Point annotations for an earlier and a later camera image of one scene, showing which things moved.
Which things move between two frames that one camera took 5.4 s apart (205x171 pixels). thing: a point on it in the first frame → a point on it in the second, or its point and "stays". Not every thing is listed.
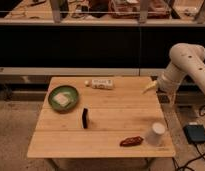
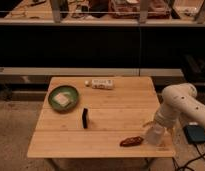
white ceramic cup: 155,137 stays
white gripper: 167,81 → 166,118
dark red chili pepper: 131,141 stays
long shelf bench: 95,38 stays
